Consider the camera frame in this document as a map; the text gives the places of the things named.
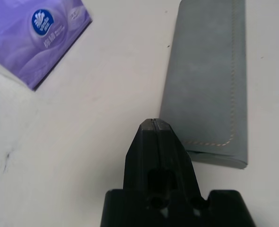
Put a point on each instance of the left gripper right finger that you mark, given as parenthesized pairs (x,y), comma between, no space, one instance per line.
(175,156)

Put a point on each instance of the grey glasses case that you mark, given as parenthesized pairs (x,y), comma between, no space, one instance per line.
(205,78)

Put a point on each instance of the purple tissue pack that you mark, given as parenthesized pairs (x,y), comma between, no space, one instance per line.
(30,42)

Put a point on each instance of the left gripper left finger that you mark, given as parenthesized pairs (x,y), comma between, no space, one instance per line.
(142,153)

